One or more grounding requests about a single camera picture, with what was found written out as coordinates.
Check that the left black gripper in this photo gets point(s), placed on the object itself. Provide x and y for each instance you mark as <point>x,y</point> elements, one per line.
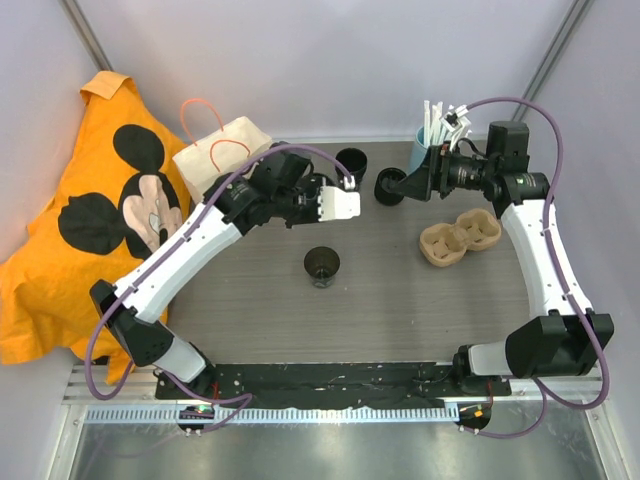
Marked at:
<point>313,188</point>

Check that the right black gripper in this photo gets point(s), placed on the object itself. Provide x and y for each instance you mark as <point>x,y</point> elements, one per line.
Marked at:
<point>436,175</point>

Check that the dark coffee cup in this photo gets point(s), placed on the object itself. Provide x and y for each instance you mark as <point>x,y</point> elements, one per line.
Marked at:
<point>321,264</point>

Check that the white paper takeout bag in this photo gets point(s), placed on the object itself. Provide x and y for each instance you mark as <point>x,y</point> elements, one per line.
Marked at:
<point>204,160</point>

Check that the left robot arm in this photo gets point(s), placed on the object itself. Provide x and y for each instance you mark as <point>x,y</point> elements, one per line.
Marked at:
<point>271,184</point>

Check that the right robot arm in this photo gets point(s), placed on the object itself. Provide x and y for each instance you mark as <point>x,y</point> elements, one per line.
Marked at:
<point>564,333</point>

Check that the lidded black coffee cup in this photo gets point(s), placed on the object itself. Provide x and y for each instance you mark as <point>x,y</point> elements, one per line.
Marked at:
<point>386,181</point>

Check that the light blue straw holder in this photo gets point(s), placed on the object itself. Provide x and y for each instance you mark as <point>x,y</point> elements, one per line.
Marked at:
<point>418,151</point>

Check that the bottom pulp cup carrier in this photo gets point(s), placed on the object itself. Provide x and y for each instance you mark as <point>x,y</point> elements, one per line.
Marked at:
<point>445,244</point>

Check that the orange mickey mouse bag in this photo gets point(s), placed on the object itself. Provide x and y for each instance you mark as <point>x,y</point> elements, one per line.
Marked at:
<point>119,199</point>

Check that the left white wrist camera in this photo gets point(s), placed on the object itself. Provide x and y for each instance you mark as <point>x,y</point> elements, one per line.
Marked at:
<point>339,203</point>

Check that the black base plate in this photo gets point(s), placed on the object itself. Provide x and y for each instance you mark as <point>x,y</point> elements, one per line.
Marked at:
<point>338,386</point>

